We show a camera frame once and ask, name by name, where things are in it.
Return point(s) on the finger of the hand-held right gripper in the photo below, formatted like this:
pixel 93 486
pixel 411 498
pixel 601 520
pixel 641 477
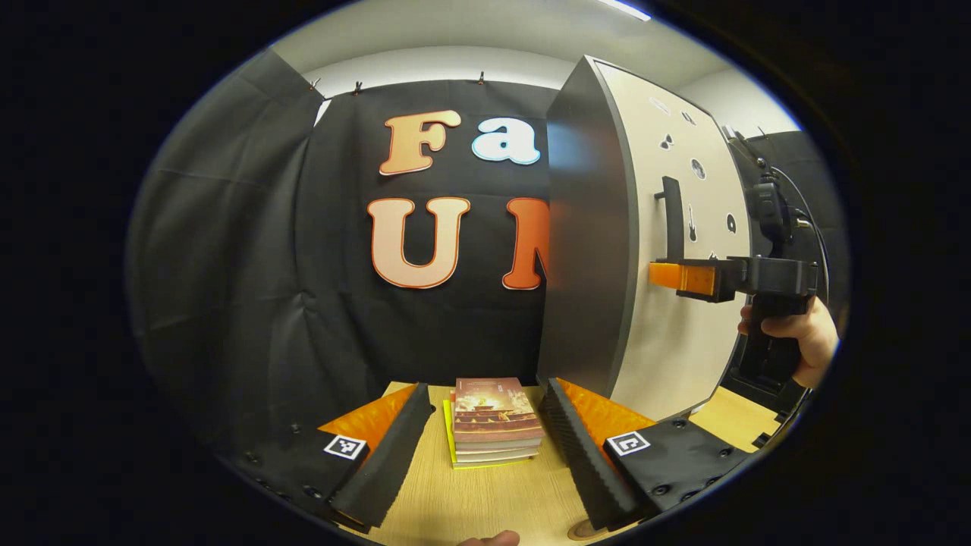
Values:
pixel 694 279

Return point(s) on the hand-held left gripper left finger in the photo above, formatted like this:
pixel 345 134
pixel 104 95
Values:
pixel 387 462

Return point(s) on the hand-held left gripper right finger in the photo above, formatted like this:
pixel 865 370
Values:
pixel 584 462

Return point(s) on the beige cabinet door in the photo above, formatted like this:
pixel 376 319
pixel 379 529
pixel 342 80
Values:
pixel 683 356

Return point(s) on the yellow book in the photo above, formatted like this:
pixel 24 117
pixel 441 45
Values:
pixel 447 432

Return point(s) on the book with brown picture cover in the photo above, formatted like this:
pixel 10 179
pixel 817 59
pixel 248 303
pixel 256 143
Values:
pixel 497 409

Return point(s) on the black backdrop cloth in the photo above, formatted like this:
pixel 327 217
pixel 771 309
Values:
pixel 227 265

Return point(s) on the ceiling light panel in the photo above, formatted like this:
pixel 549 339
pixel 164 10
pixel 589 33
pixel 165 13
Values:
pixel 626 9

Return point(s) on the row of small cloth clips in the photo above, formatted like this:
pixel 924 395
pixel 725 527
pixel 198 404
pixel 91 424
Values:
pixel 481 77

